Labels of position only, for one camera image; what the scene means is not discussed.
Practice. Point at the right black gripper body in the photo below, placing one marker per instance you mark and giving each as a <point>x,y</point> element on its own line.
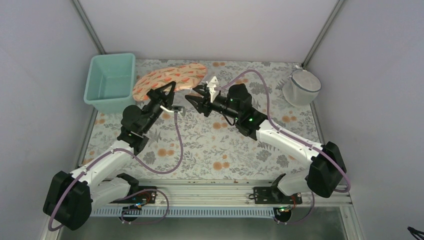
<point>230,112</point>

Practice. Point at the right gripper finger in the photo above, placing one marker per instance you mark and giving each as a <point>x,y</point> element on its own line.
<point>197,102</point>
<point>200,91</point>

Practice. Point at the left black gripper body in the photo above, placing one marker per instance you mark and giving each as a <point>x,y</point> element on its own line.
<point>153,97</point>

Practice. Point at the orange floral mesh laundry bag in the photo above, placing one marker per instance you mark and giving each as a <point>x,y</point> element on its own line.
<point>186,77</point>

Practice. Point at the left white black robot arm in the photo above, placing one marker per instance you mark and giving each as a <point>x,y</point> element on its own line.
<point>73,196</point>

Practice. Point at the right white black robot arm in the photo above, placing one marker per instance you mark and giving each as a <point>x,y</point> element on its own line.
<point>324,163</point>

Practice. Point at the white mesh laundry basket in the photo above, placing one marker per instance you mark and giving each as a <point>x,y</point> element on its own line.
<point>301,88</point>

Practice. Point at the floral patterned table mat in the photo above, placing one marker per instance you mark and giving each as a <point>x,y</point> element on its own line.
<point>196,147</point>

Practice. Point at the teal plastic bin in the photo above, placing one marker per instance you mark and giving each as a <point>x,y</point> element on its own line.
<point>110,82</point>

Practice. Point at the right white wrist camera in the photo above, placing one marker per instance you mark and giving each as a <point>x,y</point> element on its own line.
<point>212,89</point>

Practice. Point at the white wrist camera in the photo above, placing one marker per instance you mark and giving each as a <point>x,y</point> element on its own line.
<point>174,109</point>
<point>212,89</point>

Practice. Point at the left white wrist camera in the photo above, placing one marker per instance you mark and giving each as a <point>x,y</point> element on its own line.
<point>174,109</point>

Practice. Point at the aluminium mounting rail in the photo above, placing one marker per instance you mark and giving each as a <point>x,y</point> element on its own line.
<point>230,193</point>

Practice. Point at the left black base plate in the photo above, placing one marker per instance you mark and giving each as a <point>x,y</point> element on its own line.
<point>145,195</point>

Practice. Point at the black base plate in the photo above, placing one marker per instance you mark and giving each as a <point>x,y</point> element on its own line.
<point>270,196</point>
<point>145,195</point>

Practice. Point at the white slotted cable duct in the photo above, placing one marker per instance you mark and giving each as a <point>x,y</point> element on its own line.
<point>202,212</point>

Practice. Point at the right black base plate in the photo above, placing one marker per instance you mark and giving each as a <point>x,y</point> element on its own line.
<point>270,196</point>

